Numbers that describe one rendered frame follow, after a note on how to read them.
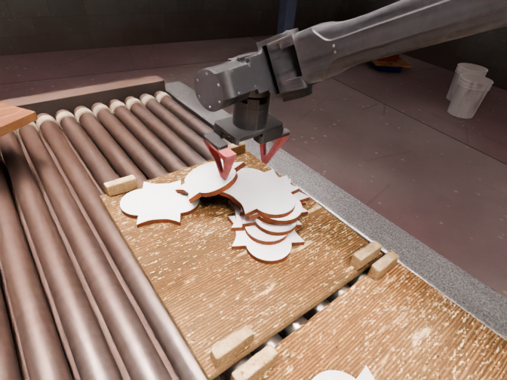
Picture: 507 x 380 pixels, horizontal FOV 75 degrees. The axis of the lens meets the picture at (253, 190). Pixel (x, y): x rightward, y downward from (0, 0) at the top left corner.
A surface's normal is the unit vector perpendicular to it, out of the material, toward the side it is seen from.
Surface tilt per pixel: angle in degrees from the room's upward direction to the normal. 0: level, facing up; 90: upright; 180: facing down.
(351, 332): 0
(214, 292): 0
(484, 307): 0
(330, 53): 93
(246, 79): 63
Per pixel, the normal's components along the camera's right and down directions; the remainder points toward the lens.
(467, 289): 0.07, -0.79
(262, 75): 0.71, 0.01
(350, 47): -0.72, 0.43
